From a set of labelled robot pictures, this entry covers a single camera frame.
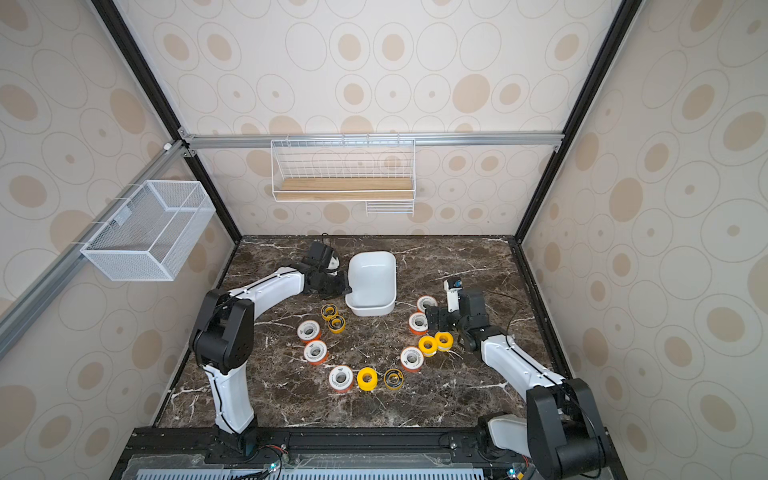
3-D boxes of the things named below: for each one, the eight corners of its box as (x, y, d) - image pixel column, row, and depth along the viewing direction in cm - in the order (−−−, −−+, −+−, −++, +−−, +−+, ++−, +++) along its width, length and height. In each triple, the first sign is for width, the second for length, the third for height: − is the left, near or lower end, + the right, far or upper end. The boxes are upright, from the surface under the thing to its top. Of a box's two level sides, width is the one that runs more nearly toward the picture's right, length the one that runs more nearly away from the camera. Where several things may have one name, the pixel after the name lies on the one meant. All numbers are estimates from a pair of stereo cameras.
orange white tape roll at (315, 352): (302, 365, 89) (301, 362, 87) (307, 343, 94) (305, 340, 92) (325, 365, 89) (324, 362, 87) (329, 343, 94) (327, 340, 92)
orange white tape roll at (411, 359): (400, 372, 88) (400, 369, 86) (400, 350, 92) (400, 346, 90) (423, 372, 88) (424, 369, 86) (422, 350, 92) (422, 346, 90)
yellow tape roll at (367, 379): (356, 391, 84) (355, 389, 83) (357, 370, 88) (357, 367, 87) (378, 391, 84) (377, 389, 83) (378, 370, 88) (378, 367, 87)
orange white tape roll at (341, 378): (328, 393, 84) (326, 390, 82) (331, 368, 89) (329, 365, 87) (351, 393, 84) (350, 390, 82) (353, 368, 89) (352, 365, 87)
